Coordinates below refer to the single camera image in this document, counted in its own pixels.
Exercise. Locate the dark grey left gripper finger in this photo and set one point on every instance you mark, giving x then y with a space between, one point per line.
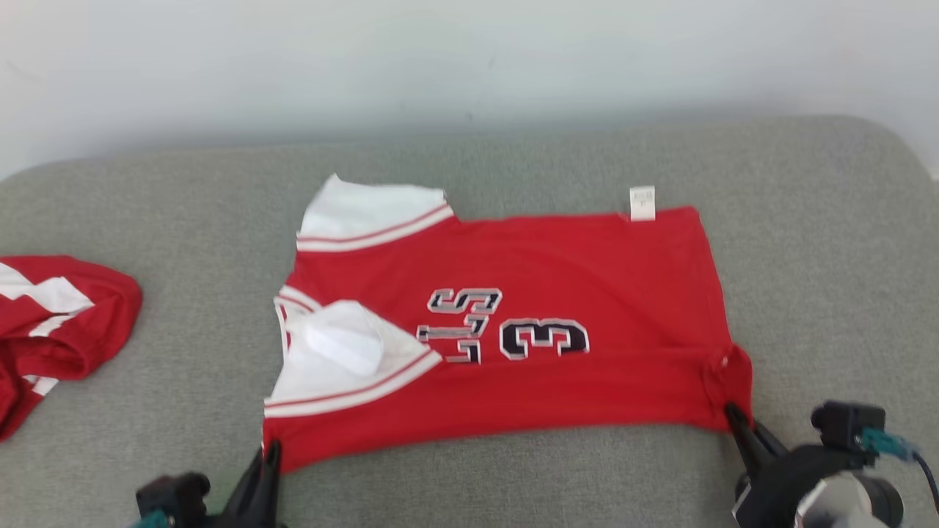
273 491
249 499

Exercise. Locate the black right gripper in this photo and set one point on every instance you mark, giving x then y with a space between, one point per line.
777 488

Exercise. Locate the red shorts with white stripes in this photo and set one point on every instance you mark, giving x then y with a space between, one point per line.
66 323

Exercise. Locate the red Bulls basketball jersey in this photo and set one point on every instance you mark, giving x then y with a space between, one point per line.
572 264

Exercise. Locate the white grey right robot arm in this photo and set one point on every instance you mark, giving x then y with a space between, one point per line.
851 506

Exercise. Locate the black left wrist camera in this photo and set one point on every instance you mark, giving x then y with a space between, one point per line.
172 495

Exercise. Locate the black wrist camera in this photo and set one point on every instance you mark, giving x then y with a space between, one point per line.
172 495
843 425

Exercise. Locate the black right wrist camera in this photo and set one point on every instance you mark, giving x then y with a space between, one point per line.
843 425

